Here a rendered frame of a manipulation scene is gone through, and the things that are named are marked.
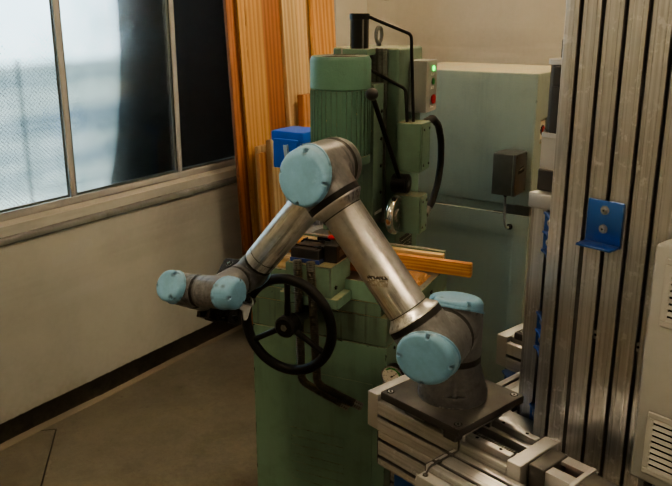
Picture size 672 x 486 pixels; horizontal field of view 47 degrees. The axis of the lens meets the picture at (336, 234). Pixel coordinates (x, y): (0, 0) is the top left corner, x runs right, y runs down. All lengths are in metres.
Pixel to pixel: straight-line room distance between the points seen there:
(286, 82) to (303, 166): 2.54
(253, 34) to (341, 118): 1.68
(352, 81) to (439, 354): 0.95
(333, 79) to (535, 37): 2.44
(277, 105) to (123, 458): 1.88
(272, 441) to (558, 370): 1.12
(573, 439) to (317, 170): 0.79
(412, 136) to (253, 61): 1.57
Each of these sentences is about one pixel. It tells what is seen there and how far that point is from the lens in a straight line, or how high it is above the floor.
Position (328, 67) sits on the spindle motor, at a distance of 2.18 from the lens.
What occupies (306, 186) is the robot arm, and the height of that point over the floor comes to 1.30.
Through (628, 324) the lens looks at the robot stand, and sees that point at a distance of 1.60.
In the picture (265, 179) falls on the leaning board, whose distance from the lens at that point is 3.74.
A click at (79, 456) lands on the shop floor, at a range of 3.21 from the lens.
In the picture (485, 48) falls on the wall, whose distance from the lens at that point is 4.59.
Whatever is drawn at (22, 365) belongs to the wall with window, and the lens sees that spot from 3.31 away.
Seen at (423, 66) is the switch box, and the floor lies 1.46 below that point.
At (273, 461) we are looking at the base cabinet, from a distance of 2.58.
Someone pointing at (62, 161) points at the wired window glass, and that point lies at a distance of 3.33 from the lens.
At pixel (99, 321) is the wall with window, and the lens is 3.49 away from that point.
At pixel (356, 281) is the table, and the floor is 0.90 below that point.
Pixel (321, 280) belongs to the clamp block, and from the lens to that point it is 2.11.
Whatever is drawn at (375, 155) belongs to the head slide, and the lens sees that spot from 2.36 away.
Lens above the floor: 1.62
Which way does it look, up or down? 16 degrees down
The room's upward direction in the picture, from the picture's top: straight up
